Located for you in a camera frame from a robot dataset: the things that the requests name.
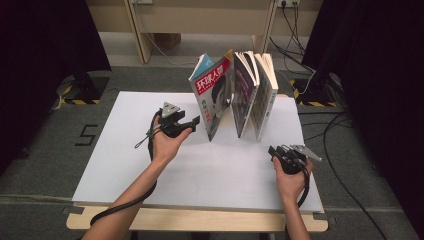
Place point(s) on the white wall socket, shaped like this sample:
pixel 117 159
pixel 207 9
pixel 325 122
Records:
pixel 288 2

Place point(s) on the wooden expanding book rack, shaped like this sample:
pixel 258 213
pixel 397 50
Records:
pixel 229 117

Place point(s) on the thick magazine with red title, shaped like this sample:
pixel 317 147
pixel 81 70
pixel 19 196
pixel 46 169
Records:
pixel 213 96

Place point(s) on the person's left hand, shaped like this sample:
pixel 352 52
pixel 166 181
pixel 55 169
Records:
pixel 165 148

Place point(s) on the white magazine with picture grid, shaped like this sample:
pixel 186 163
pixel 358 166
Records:
pixel 266 96

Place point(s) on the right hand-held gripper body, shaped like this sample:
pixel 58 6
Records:
pixel 291 165

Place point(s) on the beige wooden desk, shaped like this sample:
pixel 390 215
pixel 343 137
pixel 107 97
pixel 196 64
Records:
pixel 200 16

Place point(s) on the person's right hand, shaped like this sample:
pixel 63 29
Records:
pixel 291 188

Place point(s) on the black curtain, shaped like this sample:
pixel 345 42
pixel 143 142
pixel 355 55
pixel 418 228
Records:
pixel 40 66
pixel 383 66

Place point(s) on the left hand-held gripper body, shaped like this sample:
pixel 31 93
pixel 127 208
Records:
pixel 171 128

